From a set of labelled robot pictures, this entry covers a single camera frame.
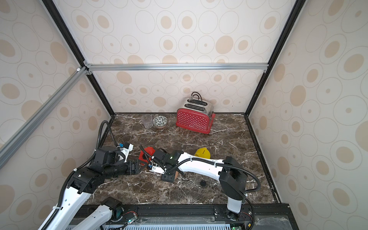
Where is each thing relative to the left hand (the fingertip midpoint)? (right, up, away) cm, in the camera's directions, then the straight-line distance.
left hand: (145, 164), depth 68 cm
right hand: (+11, -7, +13) cm, 19 cm away
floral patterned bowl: (-2, +23, +44) cm, 50 cm away
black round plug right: (+29, -15, +16) cm, 37 cm away
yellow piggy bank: (+29, +2, +18) cm, 34 cm away
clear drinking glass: (-11, +23, +43) cm, 50 cm away
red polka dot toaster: (+26, +27, +28) cm, 47 cm away
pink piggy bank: (+15, -6, +2) cm, 16 cm away
